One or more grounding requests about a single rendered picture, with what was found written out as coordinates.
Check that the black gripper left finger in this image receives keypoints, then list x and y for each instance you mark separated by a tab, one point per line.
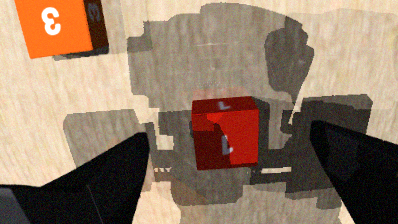
104	190

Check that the red block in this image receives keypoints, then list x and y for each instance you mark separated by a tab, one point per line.
226	132

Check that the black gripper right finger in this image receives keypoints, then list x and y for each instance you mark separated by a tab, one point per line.
363	170

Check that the orange block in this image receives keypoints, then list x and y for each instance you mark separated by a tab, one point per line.
54	27

